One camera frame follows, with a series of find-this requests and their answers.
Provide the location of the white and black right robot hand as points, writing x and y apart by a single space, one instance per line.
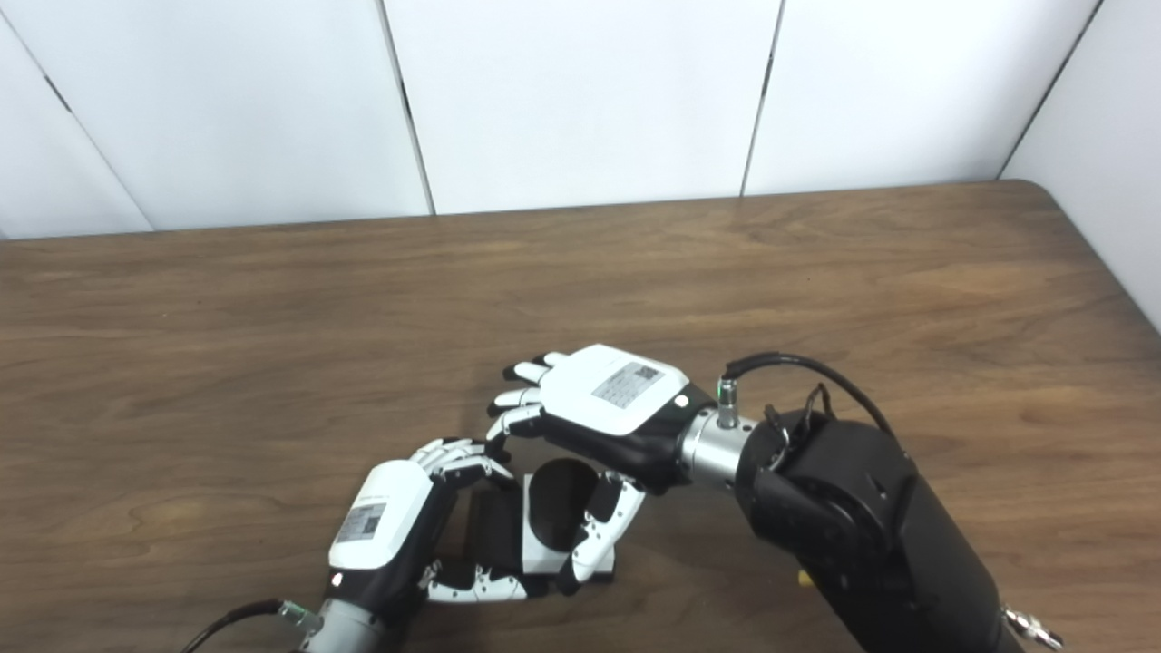
608 394

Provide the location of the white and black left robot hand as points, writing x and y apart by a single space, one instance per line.
381 521

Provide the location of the black peg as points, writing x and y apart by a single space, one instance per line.
558 503

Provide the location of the white square piece with hole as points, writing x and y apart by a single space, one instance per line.
542 558

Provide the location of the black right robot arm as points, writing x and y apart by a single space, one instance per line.
862 544

